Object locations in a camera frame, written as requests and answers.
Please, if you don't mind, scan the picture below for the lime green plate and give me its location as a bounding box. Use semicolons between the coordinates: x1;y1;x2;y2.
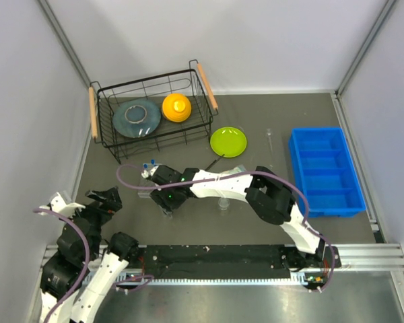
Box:
209;127;247;158

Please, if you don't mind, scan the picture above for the black wire basket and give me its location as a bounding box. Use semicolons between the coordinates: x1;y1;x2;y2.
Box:
88;59;218;163

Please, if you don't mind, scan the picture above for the small clear round dish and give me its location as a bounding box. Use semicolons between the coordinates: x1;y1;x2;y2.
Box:
218;198;230;210

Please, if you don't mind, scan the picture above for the black wire stand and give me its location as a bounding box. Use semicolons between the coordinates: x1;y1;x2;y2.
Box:
205;154;225;172

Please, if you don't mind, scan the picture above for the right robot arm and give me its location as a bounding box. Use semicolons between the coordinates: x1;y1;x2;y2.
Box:
142;165;335;266

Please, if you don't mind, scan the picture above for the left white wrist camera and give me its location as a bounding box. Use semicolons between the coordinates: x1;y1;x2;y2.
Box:
37;191;85;218

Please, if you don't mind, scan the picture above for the orange ribbed bowl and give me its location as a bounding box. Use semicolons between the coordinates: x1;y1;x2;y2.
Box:
162;93;192;123

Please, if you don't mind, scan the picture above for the clear tube rack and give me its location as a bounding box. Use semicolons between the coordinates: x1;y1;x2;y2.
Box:
137;163;158;199

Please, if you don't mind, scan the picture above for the blue ceramic plate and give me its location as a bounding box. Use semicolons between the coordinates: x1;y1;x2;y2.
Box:
112;99;162;139

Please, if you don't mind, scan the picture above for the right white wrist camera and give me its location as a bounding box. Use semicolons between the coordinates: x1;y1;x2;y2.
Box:
141;166;159;180

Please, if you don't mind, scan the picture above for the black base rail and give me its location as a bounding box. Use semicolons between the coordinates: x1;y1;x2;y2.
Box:
134;244;310;280

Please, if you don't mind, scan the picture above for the clear glass pipette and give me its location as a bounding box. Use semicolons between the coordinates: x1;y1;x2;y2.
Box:
266;129;273;153

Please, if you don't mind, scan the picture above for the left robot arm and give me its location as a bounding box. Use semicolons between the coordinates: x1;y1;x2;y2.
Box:
38;186;141;322

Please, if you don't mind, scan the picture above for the blue plastic divided bin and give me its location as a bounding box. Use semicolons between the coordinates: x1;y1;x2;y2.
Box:
289;127;366;218

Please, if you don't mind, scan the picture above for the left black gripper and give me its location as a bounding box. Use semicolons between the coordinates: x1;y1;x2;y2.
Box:
60;185;122;259

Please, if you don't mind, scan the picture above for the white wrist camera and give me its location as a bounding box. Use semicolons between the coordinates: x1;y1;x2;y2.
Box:
141;166;159;180
37;191;85;218

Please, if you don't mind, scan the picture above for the clear plastic bag with contents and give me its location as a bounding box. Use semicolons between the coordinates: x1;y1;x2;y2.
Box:
222;164;246;176

